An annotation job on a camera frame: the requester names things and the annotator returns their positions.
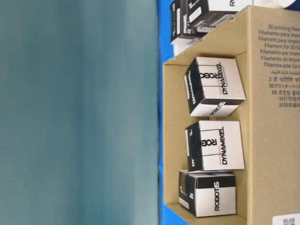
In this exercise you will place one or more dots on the black white box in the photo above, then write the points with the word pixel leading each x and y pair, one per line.
pixel 182 32
pixel 214 87
pixel 214 146
pixel 208 194
pixel 205 15

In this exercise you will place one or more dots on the brown cardboard box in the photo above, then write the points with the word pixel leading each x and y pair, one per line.
pixel 266 45

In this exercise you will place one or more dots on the black white box in tray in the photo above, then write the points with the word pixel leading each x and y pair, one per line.
pixel 182 32

